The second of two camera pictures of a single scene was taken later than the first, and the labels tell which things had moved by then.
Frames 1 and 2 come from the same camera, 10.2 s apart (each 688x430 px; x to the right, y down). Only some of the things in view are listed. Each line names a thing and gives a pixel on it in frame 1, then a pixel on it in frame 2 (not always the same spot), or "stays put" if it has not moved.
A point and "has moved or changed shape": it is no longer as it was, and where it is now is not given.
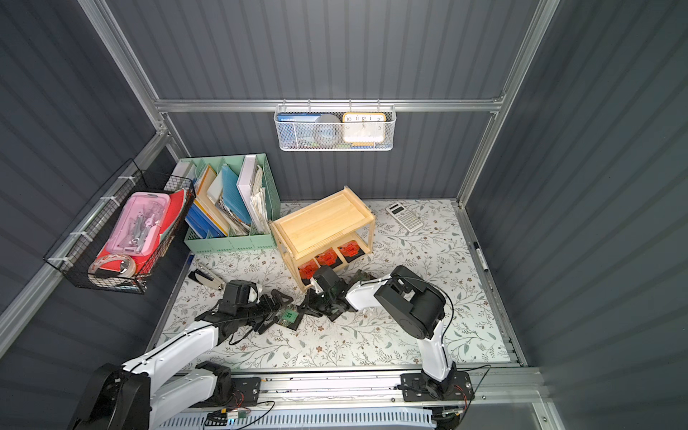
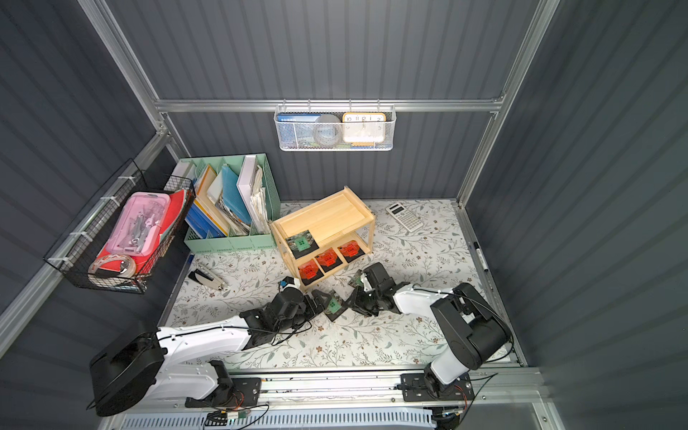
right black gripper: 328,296 to 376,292
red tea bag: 307,270 stays put
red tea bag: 351,251 stays put
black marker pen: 480,256 stays put
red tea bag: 329,258 stays put
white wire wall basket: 331,128 stays put
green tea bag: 288,315 has moved or changed shape
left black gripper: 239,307 to 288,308
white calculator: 404,217 stays put
